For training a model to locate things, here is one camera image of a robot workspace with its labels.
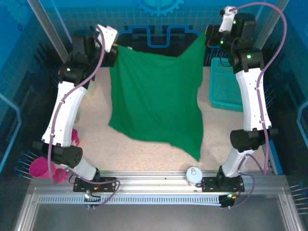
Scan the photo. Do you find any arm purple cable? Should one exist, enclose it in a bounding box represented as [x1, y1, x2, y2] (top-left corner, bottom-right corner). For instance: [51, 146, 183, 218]
[47, 30, 121, 210]
[227, 1, 288, 210]

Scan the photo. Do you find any black electronics box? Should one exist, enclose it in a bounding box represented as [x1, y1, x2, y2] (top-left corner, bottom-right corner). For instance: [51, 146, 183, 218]
[219, 192, 242, 209]
[83, 189, 102, 210]

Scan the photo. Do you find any large magenta cup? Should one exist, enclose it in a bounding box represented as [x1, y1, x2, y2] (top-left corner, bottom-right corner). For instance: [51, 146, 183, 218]
[29, 156, 52, 179]

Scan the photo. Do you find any white pull-tab can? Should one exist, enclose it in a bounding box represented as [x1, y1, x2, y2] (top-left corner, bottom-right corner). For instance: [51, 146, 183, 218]
[186, 167, 203, 186]

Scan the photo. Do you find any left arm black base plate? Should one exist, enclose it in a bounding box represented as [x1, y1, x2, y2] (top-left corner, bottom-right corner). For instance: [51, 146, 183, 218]
[73, 177, 118, 193]

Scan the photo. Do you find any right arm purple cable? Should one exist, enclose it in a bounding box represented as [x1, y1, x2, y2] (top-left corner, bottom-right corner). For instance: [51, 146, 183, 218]
[227, 1, 288, 210]

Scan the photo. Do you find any teal plastic basket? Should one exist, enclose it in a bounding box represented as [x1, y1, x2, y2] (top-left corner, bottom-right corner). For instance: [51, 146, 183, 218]
[208, 57, 245, 113]

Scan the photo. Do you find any aluminium upright post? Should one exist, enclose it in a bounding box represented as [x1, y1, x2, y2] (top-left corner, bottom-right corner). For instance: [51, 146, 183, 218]
[26, 0, 72, 64]
[252, 0, 291, 51]

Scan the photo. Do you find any left black electronics box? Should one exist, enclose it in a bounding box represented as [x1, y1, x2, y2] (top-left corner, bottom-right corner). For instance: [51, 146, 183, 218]
[83, 189, 102, 210]

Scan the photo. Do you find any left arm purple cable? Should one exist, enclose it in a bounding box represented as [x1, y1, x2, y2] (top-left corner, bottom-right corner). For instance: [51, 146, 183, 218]
[47, 30, 121, 210]

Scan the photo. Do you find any pink lidded cup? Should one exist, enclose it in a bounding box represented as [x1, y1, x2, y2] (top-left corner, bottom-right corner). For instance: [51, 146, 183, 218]
[70, 128, 81, 147]

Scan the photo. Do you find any right black electronics box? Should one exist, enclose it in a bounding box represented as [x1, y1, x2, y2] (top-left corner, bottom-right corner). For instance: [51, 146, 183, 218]
[219, 192, 242, 209]

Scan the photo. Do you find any aluminium table frame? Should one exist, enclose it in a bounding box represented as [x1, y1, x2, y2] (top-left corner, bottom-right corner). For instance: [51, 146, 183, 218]
[14, 169, 306, 231]

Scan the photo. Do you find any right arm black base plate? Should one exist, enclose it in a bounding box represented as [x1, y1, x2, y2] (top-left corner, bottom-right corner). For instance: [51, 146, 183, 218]
[201, 177, 246, 193]

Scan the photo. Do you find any white slotted cable duct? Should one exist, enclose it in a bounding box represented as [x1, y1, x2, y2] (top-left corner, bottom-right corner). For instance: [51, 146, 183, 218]
[38, 195, 223, 206]

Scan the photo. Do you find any green t-shirt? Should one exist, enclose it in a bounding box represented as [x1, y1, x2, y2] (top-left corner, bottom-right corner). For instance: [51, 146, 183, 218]
[107, 30, 208, 162]

